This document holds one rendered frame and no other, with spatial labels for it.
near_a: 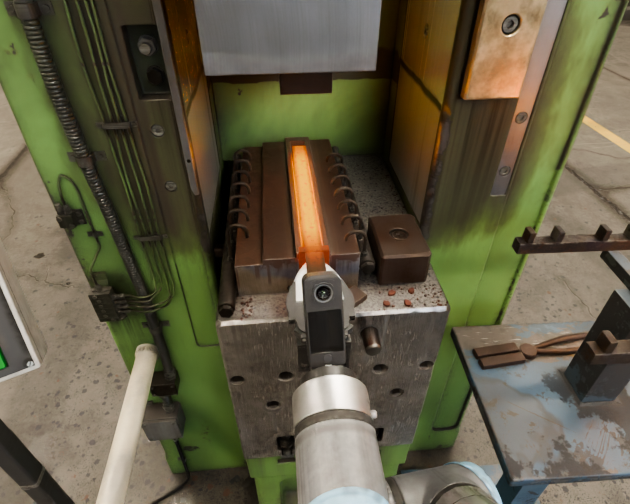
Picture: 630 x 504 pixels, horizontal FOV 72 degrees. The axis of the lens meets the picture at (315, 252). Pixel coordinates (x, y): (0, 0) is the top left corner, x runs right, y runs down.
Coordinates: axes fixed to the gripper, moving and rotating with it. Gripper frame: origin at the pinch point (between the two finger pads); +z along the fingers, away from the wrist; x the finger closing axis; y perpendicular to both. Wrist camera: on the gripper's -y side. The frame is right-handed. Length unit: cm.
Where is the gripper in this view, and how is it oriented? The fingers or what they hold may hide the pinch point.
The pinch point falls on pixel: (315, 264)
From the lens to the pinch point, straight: 65.7
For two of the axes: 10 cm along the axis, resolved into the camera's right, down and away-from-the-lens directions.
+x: 10.0, -0.5, 0.7
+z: -0.9, -6.7, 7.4
